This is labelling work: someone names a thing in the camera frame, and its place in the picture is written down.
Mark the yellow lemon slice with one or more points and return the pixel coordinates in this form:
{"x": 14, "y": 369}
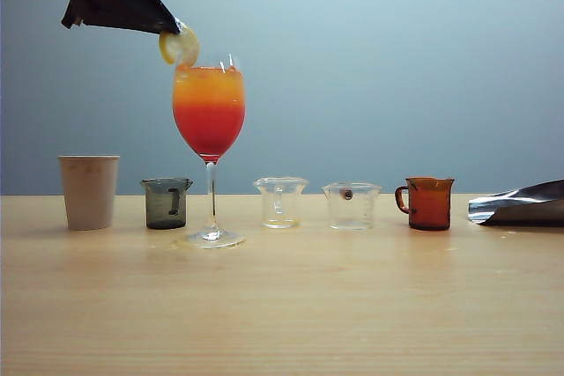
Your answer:
{"x": 183, "y": 48}

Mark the beige paper cup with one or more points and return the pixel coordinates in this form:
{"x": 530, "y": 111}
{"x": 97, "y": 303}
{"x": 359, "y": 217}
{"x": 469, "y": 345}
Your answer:
{"x": 88, "y": 195}

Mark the smoky grey measuring cup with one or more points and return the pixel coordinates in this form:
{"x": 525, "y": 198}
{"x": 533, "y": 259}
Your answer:
{"x": 158, "y": 208}

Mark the clear measuring cup yellow residue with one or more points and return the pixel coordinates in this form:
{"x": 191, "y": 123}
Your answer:
{"x": 282, "y": 204}

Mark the clear measuring cup red sticker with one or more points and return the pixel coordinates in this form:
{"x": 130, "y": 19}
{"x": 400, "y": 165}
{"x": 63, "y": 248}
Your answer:
{"x": 352, "y": 208}

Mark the amber glass measuring cup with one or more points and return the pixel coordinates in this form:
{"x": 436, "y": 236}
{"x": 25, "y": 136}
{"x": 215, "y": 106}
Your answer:
{"x": 429, "y": 208}

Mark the wine glass with orange-red drink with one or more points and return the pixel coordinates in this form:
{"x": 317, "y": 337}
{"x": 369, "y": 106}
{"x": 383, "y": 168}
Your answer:
{"x": 209, "y": 120}

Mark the silver foil pouch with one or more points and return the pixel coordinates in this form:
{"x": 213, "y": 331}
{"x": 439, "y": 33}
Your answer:
{"x": 520, "y": 208}

